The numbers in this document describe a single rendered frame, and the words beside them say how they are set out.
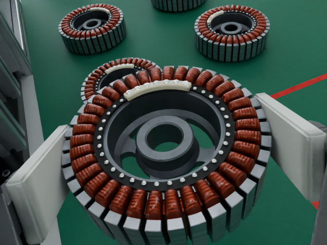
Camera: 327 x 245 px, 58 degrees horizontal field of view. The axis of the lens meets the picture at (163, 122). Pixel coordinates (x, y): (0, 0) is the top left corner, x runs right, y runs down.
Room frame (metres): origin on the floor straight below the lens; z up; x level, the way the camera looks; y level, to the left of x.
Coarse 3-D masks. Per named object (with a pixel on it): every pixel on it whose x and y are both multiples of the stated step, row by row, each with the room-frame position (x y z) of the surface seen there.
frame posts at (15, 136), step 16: (0, 64) 0.33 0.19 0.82; (0, 80) 0.32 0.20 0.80; (16, 80) 0.35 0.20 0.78; (0, 96) 0.32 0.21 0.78; (16, 96) 0.32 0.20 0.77; (0, 112) 0.23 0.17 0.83; (0, 128) 0.23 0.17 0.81; (16, 128) 0.25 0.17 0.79; (0, 144) 0.22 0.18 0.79; (16, 144) 0.23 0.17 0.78
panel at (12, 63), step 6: (0, 36) 0.39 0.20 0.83; (0, 42) 0.39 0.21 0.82; (0, 48) 0.39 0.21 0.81; (6, 48) 0.39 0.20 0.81; (0, 54) 0.39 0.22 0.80; (6, 54) 0.39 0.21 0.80; (12, 54) 0.39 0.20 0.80; (6, 60) 0.39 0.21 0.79; (12, 60) 0.39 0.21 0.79; (12, 66) 0.39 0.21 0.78; (18, 66) 0.39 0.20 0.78
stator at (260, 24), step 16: (208, 16) 0.42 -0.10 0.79; (224, 16) 0.43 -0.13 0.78; (240, 16) 0.42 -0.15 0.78; (256, 16) 0.40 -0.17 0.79; (208, 32) 0.38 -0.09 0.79; (224, 32) 0.38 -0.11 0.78; (240, 32) 0.38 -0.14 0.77; (256, 32) 0.36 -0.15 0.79; (208, 48) 0.36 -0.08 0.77; (224, 48) 0.34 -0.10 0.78; (240, 48) 0.34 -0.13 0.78; (256, 48) 0.35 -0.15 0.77
